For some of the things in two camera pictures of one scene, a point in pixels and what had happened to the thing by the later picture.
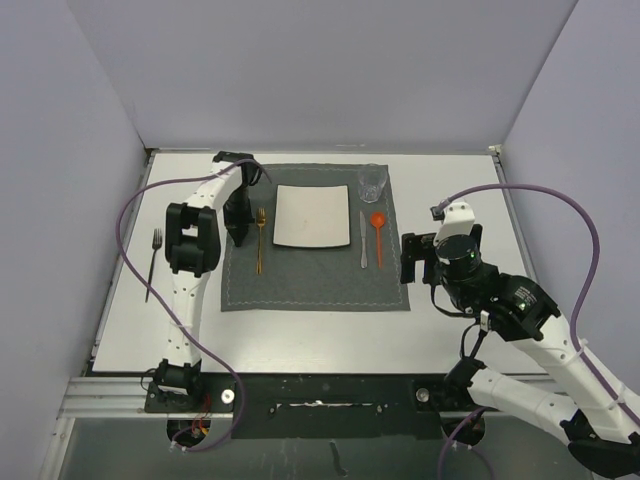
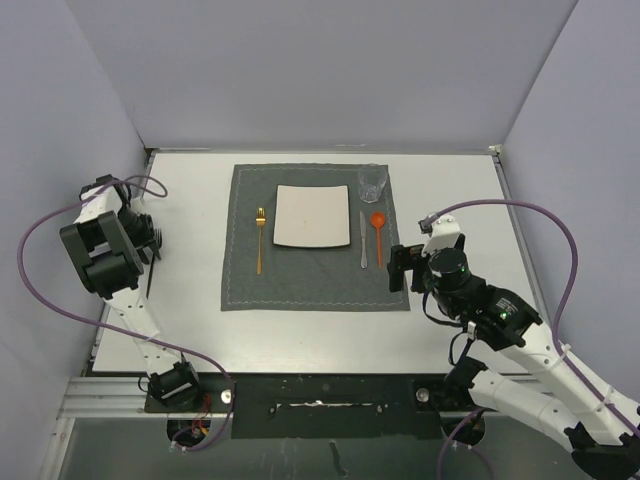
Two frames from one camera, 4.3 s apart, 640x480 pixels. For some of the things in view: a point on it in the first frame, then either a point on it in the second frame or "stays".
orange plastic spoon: (377, 220) stays
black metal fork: (156, 242) stays
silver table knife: (363, 262) stays
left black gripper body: (237, 210) to (137, 226)
